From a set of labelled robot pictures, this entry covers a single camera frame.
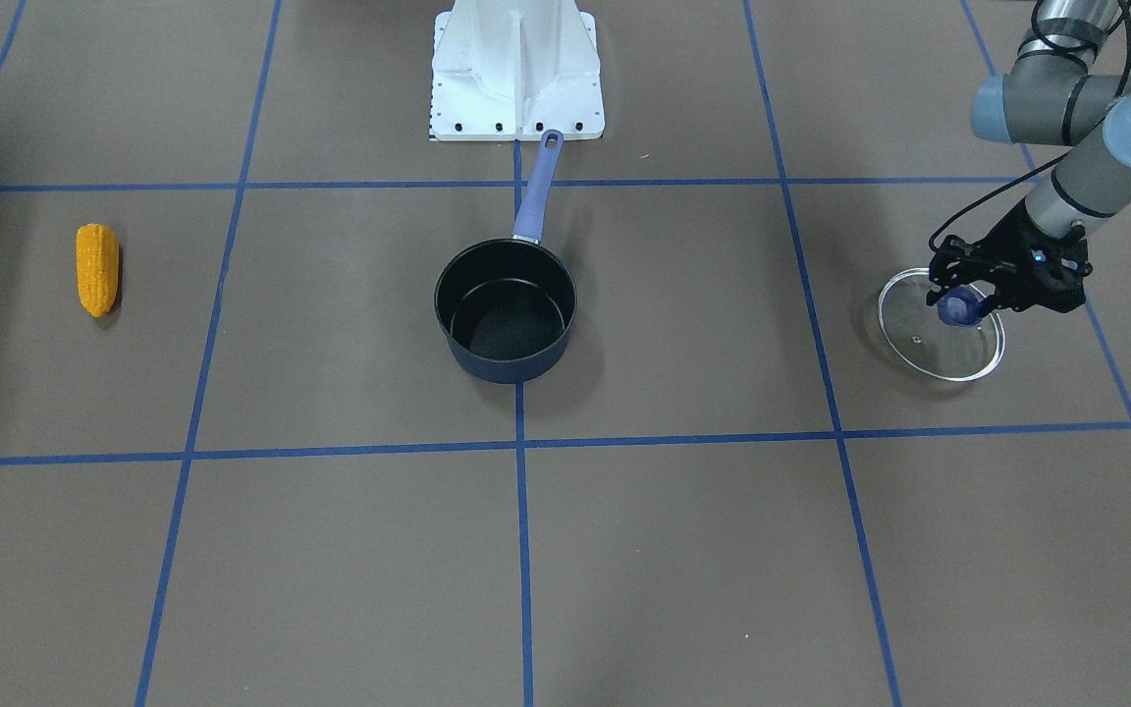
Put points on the glass lid purple knob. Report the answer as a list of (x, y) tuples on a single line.
[(931, 335)]

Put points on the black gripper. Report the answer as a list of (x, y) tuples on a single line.
[(1005, 244)]

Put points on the dark blue saucepan purple handle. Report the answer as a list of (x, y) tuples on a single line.
[(506, 306)]

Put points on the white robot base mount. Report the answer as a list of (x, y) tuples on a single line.
[(510, 70)]

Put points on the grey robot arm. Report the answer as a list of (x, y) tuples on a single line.
[(1051, 97)]

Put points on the yellow corn cob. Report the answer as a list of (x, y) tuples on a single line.
[(98, 262)]

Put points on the brown paper table mat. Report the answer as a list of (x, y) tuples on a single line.
[(262, 480)]

